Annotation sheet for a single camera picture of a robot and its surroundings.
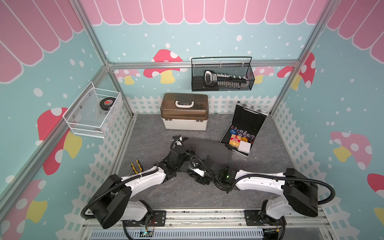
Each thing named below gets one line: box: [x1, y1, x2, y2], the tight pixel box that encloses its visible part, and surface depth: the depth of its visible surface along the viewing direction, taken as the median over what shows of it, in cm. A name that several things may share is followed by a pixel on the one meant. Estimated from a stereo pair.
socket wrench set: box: [204, 70, 249, 90], surface depth 91 cm
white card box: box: [238, 140, 252, 154], surface depth 99 cm
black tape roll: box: [99, 97, 117, 111], surface depth 81 cm
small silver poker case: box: [220, 101, 269, 159], surface depth 102 cm
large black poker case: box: [182, 137, 233, 169], surface depth 91 cm
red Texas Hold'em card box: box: [229, 134, 241, 148], surface depth 102 cm
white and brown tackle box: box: [160, 93, 209, 131], surface depth 102 cm
